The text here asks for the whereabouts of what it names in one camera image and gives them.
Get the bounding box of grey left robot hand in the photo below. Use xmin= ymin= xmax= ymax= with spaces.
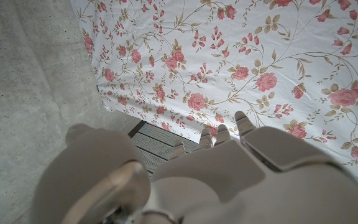
xmin=29 ymin=111 xmax=358 ymax=224

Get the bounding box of floral backdrop cloth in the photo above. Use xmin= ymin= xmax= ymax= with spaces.
xmin=70 ymin=0 xmax=358 ymax=206

